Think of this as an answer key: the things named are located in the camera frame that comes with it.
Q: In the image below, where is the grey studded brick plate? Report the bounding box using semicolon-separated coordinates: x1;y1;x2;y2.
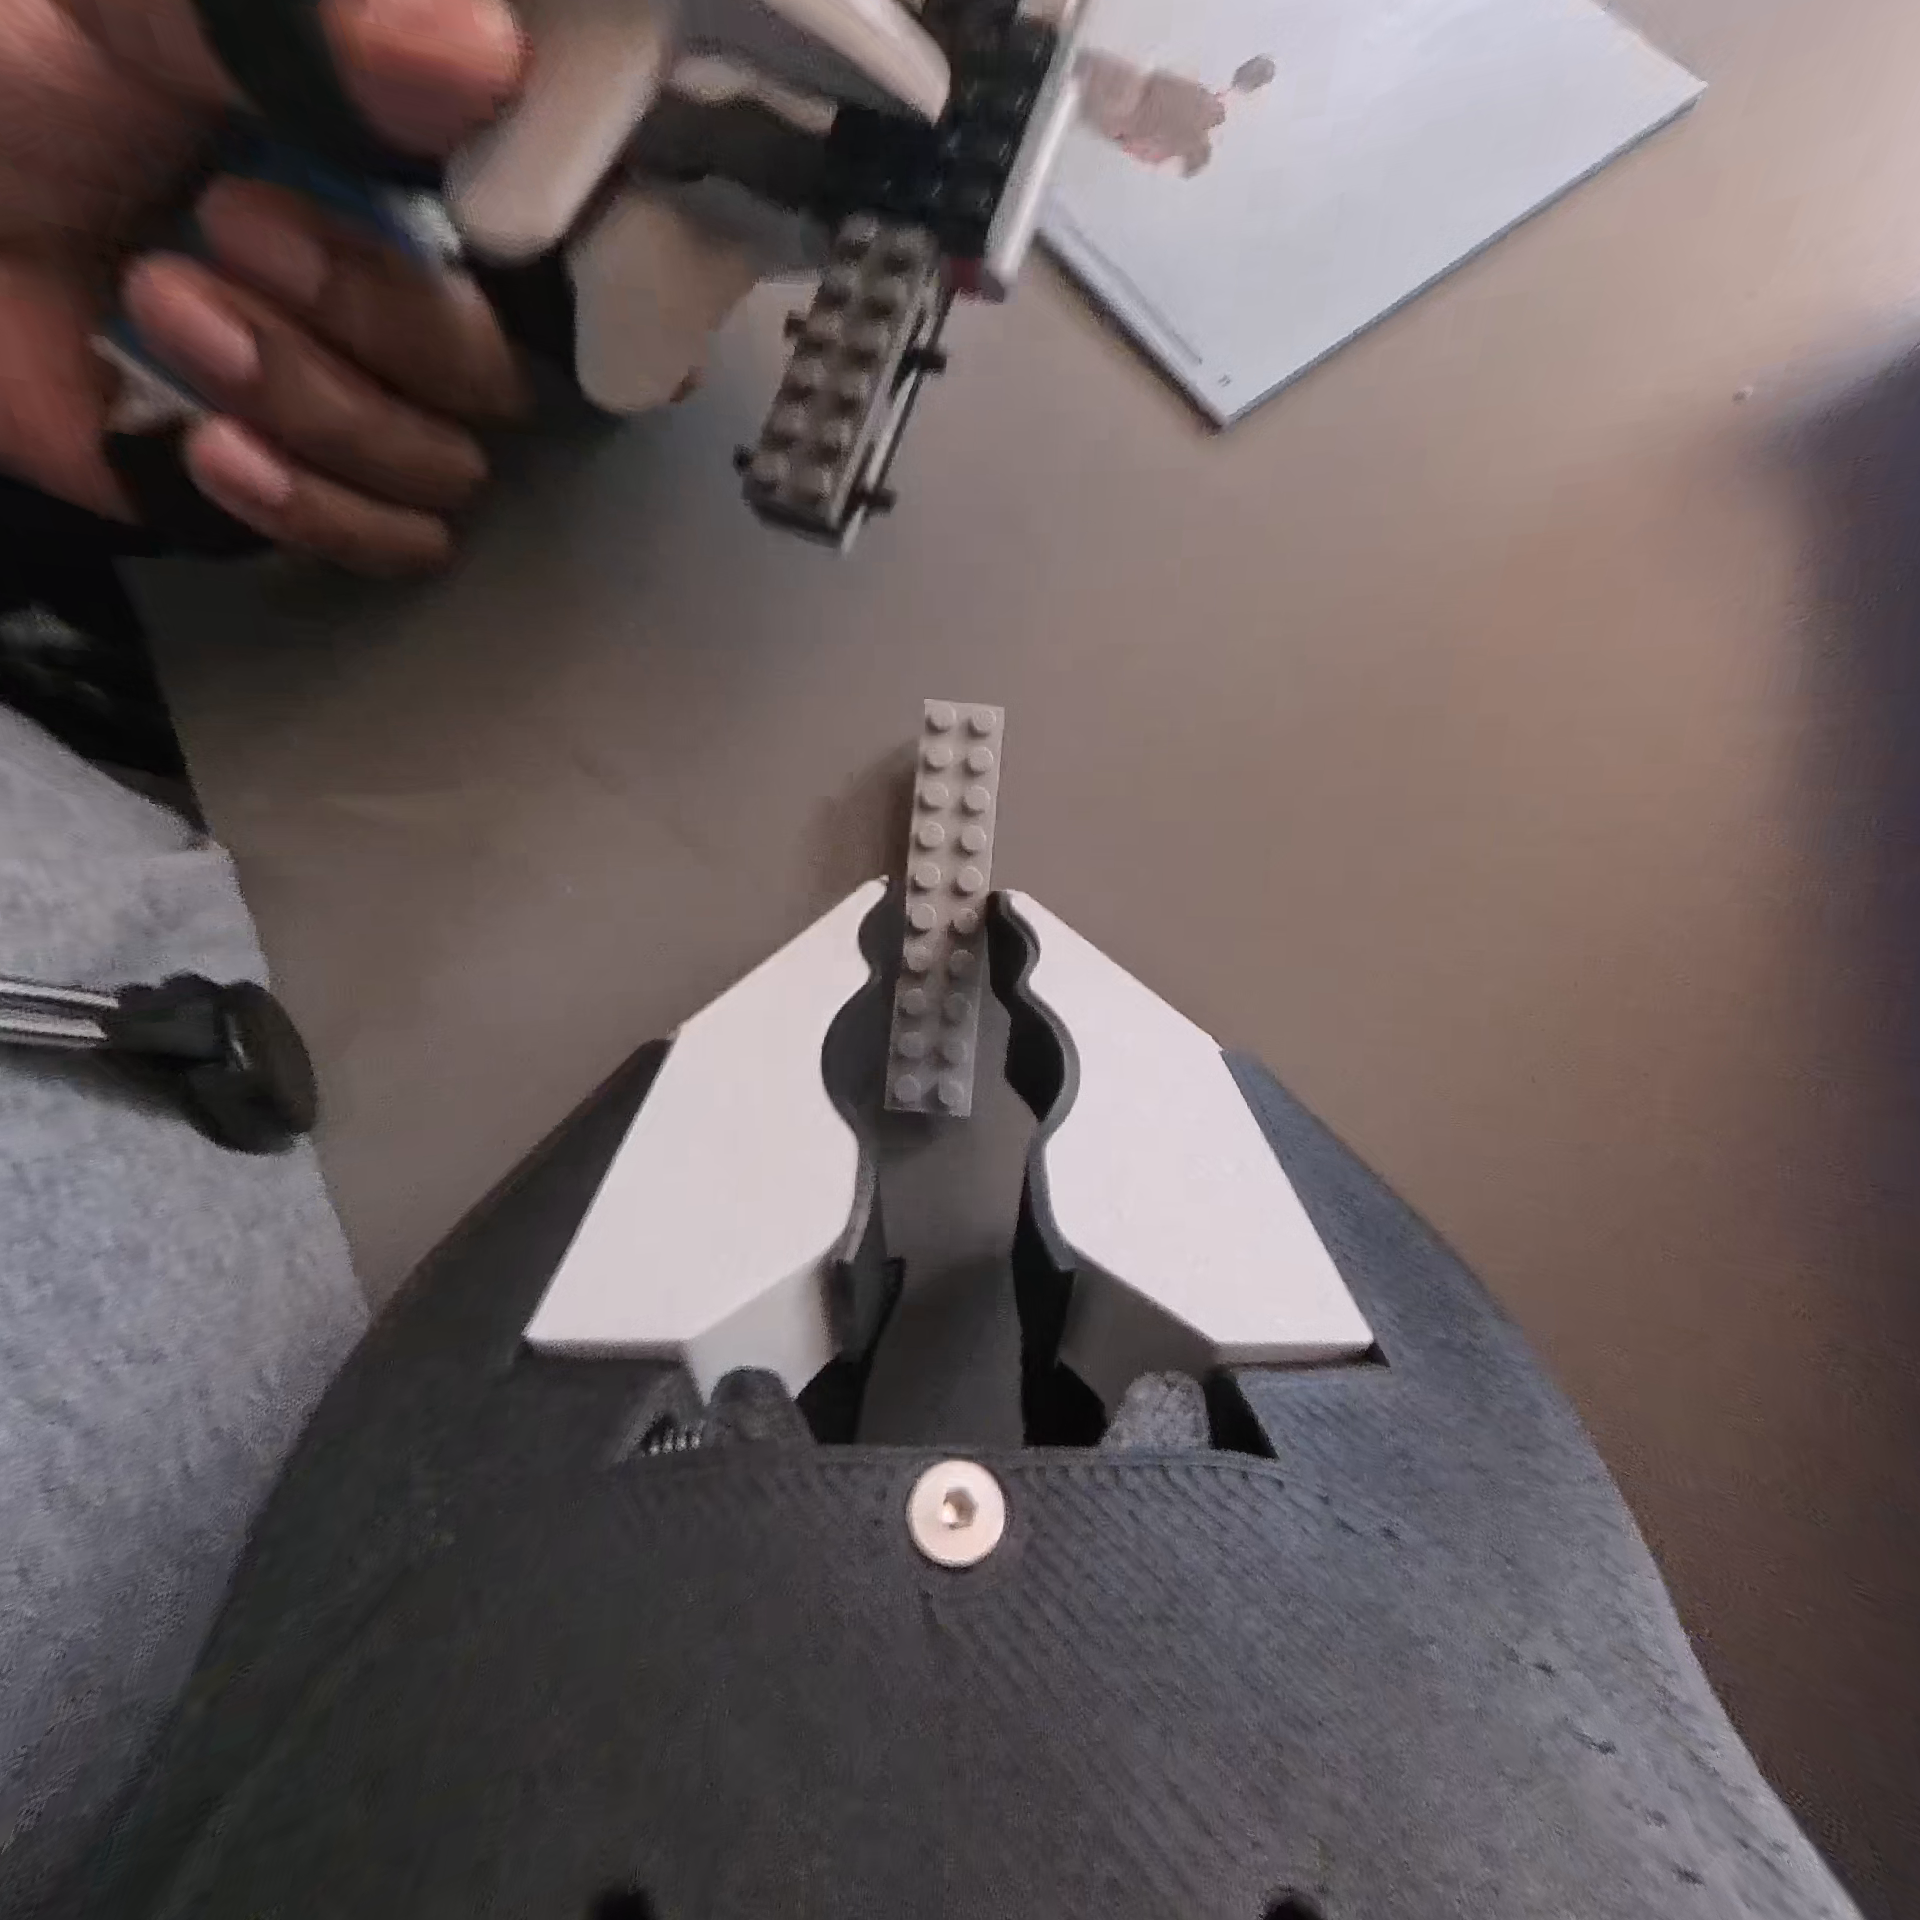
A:
883;697;1010;1120

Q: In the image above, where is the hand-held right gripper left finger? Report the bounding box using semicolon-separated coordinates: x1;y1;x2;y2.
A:
521;877;910;1375

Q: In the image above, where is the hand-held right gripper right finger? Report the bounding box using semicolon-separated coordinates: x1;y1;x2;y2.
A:
990;887;1382;1370

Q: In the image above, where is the grey sweatshirt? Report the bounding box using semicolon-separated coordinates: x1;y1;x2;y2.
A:
0;704;373;1920

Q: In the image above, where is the black jacket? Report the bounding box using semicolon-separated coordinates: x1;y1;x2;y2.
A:
0;495;203;818

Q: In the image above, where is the pale blue instruction booklet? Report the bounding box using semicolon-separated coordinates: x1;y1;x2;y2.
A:
1034;0;1709;431

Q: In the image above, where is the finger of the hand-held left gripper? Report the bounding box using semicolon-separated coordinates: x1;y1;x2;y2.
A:
659;0;963;120

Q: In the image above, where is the black cord knob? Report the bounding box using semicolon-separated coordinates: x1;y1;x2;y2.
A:
0;969;320;1153

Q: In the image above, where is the toy brick assembly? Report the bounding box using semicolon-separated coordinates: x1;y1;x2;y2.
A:
731;0;1087;553

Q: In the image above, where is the person's left hand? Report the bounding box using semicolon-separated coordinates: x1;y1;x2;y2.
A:
0;0;536;578

